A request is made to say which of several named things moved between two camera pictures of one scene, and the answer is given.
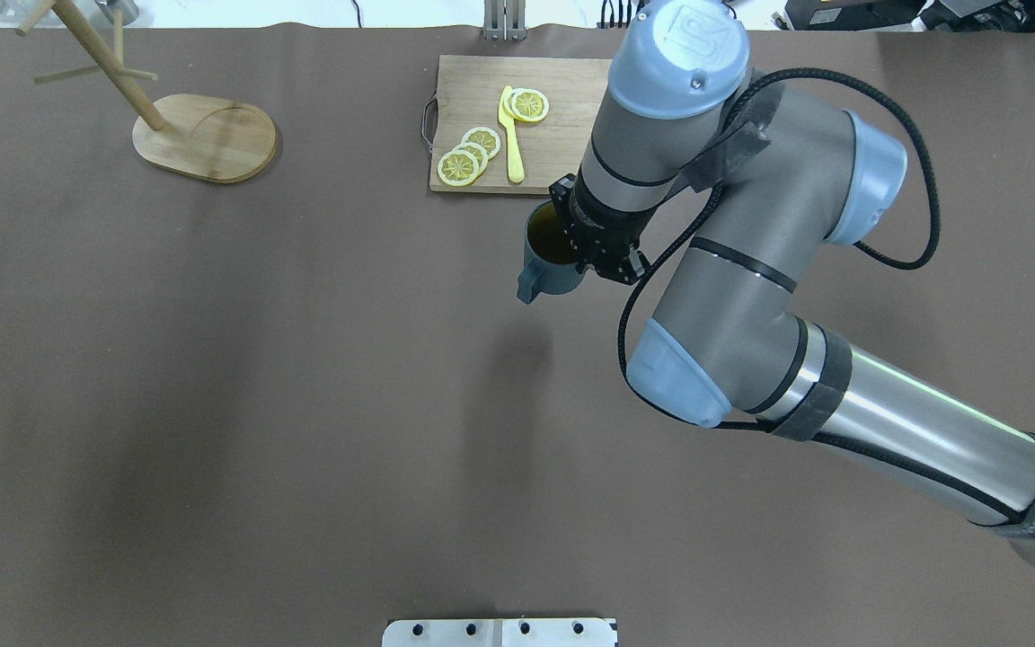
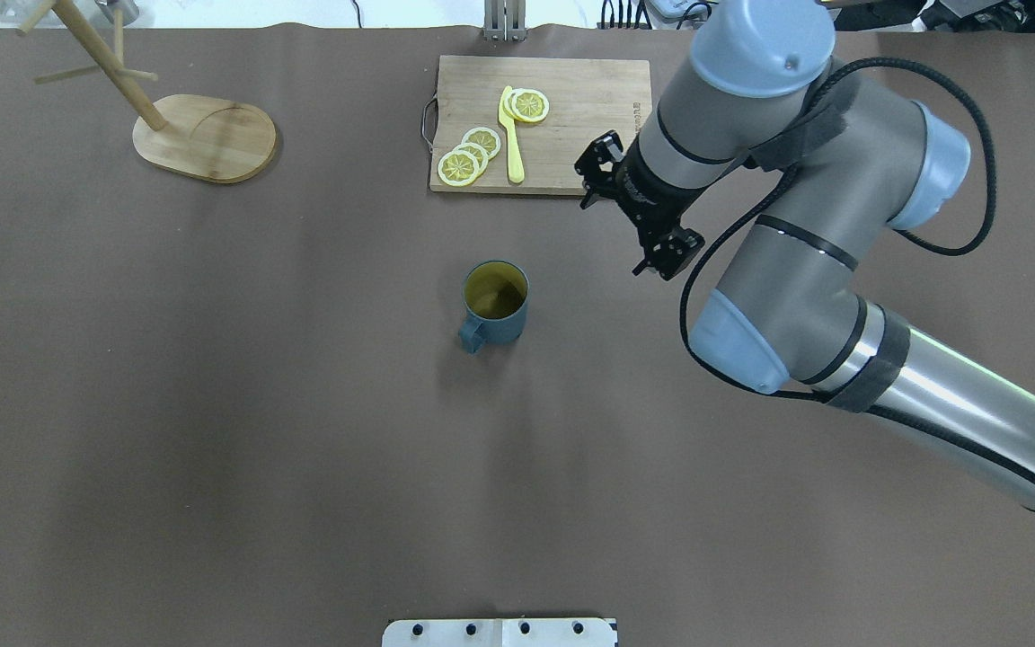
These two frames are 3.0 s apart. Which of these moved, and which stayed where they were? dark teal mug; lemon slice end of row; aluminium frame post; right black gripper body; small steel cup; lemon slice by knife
Moved: dark teal mug; right black gripper body
Stayed: aluminium frame post; lemon slice end of row; small steel cup; lemon slice by knife
